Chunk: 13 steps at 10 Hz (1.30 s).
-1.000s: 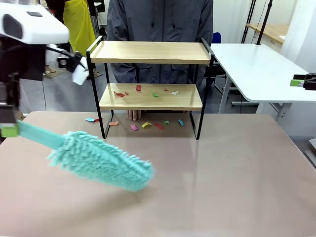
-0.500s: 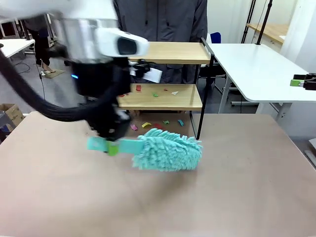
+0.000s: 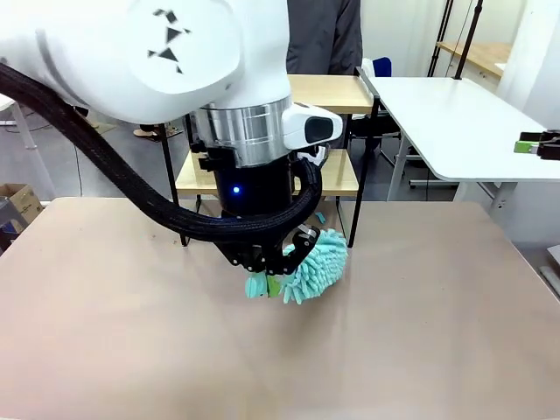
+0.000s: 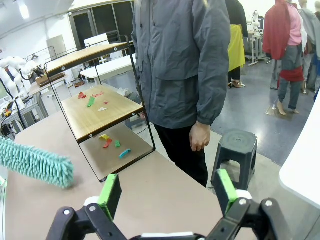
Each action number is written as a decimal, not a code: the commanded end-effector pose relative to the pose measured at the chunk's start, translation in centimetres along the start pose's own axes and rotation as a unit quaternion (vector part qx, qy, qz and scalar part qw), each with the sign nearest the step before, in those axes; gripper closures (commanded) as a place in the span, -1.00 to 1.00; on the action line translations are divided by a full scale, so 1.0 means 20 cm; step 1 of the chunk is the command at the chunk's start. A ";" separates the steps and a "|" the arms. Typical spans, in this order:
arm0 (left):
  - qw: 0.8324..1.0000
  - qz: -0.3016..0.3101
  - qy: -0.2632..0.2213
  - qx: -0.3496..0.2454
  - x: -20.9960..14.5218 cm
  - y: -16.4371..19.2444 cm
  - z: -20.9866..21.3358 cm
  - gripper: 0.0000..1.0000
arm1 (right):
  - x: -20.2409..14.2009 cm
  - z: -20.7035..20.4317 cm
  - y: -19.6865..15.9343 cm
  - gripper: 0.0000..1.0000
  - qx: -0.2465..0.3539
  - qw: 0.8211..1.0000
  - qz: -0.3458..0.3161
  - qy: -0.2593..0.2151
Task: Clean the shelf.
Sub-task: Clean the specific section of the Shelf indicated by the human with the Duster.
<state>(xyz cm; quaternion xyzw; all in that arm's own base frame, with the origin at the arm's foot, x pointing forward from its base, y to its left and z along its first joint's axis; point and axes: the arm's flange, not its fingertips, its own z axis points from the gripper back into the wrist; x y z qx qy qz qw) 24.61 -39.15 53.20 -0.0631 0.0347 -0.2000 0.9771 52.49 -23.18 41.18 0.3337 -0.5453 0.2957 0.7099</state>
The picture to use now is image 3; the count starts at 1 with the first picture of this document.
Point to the blue chair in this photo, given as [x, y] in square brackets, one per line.
[385, 65]

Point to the teal chenille duster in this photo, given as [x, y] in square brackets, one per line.
[315, 271]

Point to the black pole stand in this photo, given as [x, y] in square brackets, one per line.
[469, 39]

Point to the person in gray jacket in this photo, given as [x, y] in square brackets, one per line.
[332, 39]

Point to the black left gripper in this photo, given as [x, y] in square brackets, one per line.
[254, 184]

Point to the black frame wooden shelf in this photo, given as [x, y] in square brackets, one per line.
[341, 92]

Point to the wooden background desk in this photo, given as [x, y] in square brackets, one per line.
[481, 54]

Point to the white side table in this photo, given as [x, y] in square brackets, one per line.
[459, 122]

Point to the black tripod stand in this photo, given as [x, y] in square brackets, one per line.
[441, 37]

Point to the sandalled feet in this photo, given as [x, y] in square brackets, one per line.
[149, 131]

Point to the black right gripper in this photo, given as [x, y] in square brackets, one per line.
[551, 146]

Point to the cardboard box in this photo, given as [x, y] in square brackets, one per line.
[22, 201]

